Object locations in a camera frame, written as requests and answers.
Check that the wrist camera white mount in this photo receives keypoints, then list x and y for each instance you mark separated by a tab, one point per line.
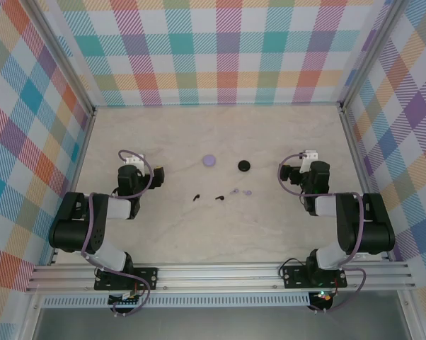
310	156
133	160

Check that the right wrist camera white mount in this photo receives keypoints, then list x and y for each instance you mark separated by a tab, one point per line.
310	156

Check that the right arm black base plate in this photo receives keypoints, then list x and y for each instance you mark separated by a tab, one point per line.
294	278

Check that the grey metal shelf panel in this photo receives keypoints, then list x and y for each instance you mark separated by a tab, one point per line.
216	324

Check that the aluminium table side rail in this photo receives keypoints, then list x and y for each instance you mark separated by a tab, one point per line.
353	141
79	159

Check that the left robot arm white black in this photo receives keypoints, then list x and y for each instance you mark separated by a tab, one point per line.
71	233

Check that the purple earbud charging case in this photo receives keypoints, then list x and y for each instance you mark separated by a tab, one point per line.
209	160

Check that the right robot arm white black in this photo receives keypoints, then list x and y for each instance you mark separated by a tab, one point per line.
375	233

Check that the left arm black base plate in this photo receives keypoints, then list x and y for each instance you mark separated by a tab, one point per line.
147	278

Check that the aluminium frame post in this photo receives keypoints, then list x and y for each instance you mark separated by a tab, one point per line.
61	58
370	58

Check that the aluminium mounting rail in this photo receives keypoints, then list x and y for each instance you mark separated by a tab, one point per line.
216	276

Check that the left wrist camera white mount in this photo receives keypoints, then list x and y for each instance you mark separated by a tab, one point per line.
133	160

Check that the black earbud charging case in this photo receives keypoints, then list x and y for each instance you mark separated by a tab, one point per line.
244	166

